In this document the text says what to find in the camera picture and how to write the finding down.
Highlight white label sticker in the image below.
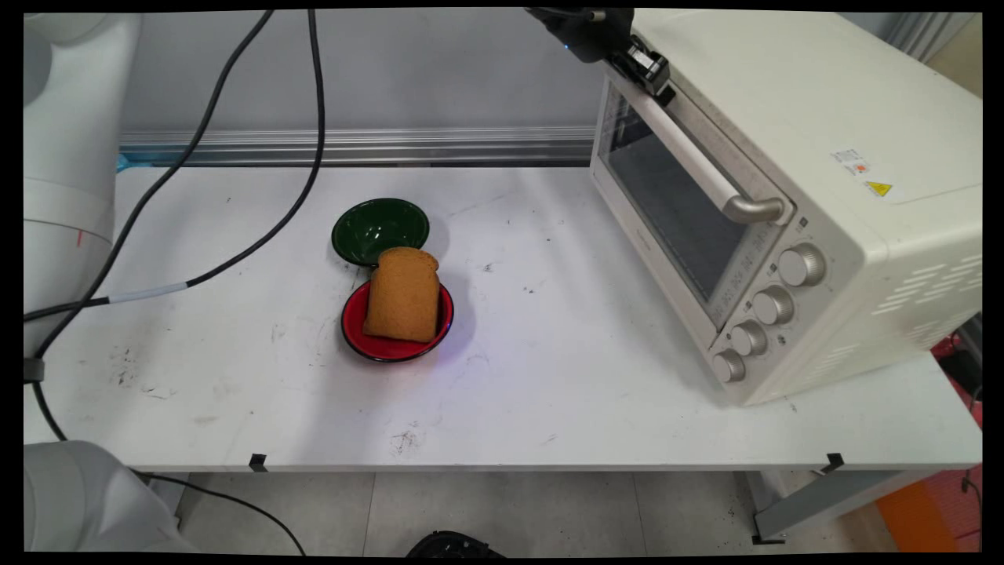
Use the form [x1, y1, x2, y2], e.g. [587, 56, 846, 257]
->
[830, 147, 871, 177]

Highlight black cable on floor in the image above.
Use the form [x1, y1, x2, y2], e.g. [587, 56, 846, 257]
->
[132, 469, 307, 556]

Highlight red plate with black rim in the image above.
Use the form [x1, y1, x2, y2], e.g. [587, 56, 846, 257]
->
[341, 279, 456, 363]

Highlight brown bread slice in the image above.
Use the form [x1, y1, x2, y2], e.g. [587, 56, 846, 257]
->
[362, 247, 442, 344]

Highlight dark green bowl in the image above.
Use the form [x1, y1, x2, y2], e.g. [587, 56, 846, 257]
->
[332, 198, 431, 269]

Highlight grey table leg frame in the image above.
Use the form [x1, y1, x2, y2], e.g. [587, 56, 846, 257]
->
[744, 469, 928, 545]

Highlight aluminium rail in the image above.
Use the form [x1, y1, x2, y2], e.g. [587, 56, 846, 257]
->
[118, 127, 597, 168]

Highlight red object behind table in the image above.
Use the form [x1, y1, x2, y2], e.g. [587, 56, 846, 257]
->
[932, 334, 983, 430]

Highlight black round object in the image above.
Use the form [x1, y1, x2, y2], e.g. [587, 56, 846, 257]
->
[406, 530, 507, 558]

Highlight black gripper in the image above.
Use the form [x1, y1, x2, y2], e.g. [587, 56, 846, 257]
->
[524, 8, 678, 108]

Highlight oven glass door with handle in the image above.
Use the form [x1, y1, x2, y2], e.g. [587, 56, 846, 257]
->
[590, 55, 797, 352]

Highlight cream toaster oven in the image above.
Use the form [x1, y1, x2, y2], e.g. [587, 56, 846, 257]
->
[590, 9, 983, 407]

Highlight large cream oven knob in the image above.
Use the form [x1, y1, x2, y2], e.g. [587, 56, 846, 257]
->
[777, 243, 828, 288]

